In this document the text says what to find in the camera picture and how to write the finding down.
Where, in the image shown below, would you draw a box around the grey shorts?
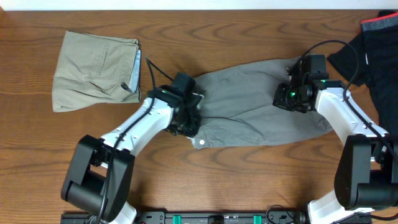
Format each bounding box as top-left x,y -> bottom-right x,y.
191,58 -> 332,149

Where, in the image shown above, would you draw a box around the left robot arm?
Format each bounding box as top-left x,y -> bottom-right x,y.
61,72 -> 203,223

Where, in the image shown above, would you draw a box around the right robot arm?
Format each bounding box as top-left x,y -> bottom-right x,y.
273,55 -> 397,223

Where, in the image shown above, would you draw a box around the black t-shirt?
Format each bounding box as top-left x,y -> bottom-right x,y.
328,27 -> 397,135

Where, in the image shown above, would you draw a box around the folded khaki shorts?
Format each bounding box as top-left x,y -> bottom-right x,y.
52,31 -> 141,113

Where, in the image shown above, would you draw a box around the small black looped cable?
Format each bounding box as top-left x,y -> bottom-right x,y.
266,204 -> 296,224

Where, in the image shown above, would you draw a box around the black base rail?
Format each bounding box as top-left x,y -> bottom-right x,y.
60,209 -> 373,224

